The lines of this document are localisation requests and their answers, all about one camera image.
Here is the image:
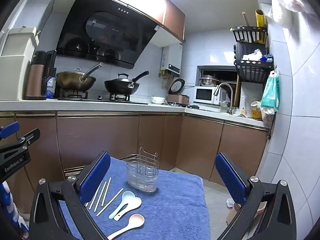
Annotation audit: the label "pink spoon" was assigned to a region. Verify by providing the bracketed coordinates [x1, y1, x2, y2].
[107, 214, 145, 239]

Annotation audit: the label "white microwave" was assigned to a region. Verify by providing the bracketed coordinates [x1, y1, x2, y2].
[194, 86, 221, 105]

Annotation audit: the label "wire and clear utensil holder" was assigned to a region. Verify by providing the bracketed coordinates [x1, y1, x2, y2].
[126, 147, 160, 193]

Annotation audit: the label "black storage rack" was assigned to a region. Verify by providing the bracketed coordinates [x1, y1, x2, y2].
[230, 26, 275, 83]

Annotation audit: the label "green plastic bag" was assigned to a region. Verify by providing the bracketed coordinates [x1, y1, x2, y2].
[260, 69, 280, 111]

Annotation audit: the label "bottle with blue label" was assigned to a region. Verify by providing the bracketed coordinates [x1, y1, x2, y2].
[46, 76, 57, 99]

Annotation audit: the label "rice cooker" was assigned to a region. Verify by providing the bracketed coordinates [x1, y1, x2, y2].
[167, 78, 190, 105]

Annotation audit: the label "white appliance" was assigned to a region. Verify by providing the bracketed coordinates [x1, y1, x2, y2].
[0, 26, 42, 100]

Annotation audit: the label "black wok with lid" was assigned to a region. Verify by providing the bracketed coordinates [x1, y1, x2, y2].
[104, 70, 150, 95]

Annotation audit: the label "yellow roll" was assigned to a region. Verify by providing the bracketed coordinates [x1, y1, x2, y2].
[255, 9, 266, 43]

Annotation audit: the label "white plastic bags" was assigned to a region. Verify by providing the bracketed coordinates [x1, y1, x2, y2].
[264, 0, 313, 23]

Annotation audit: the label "light blue spoon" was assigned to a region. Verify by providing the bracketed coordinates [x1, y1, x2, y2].
[109, 191, 136, 219]

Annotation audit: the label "yellow bottle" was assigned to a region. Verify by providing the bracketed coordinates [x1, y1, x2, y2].
[251, 98, 263, 119]

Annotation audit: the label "brass wok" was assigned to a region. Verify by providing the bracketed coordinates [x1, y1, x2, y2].
[56, 62, 104, 91]

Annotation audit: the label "copper kettle with black handle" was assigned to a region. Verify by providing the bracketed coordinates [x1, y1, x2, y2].
[25, 50, 57, 100]

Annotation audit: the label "steel pot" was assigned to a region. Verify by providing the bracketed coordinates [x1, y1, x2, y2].
[199, 74, 219, 87]

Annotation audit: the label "gas stove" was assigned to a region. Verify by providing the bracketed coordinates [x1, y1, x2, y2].
[57, 90, 149, 105]

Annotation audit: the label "wooden cutting board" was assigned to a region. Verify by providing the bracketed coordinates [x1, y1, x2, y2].
[233, 75, 242, 108]

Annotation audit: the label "white spoon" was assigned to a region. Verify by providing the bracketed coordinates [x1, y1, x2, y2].
[114, 196, 142, 221]

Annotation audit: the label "black range hood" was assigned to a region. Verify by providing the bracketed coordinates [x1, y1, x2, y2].
[56, 0, 161, 70]

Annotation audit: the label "steel faucet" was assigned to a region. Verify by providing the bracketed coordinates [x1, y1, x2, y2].
[214, 83, 236, 115]

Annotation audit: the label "white water heater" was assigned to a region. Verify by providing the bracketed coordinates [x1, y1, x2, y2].
[160, 44, 183, 77]

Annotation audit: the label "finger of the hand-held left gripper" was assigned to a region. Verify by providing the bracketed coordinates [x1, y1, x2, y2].
[16, 128, 40, 148]
[0, 121, 20, 140]

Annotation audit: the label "wooden chopstick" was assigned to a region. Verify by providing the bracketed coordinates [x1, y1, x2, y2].
[102, 177, 112, 206]
[96, 188, 124, 216]
[85, 181, 104, 207]
[89, 181, 107, 211]

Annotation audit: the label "brown paper bucket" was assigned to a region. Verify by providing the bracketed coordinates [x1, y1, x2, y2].
[226, 197, 267, 230]

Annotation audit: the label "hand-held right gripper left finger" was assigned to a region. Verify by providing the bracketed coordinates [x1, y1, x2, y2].
[29, 151, 112, 240]

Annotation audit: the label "person's left hand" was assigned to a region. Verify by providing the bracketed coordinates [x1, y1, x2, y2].
[0, 181, 29, 239]

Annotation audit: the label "blue towel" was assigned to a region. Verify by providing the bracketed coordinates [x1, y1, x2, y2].
[59, 156, 212, 240]

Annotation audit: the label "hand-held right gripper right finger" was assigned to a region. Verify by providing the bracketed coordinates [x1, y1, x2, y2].
[215, 152, 297, 240]

